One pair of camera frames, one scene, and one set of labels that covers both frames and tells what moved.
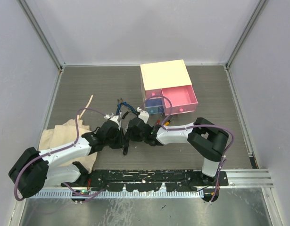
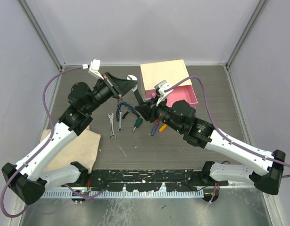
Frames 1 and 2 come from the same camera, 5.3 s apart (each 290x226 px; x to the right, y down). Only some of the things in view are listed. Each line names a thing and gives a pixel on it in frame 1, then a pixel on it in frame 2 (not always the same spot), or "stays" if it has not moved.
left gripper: x=119 y=144 → x=123 y=85
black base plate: x=151 y=180 stays
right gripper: x=132 y=136 → x=148 y=112
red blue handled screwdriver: x=158 y=121 stays
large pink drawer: x=183 y=99 stays
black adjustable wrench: x=125 y=144 → x=135 y=89
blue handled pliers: x=120 y=102 stays
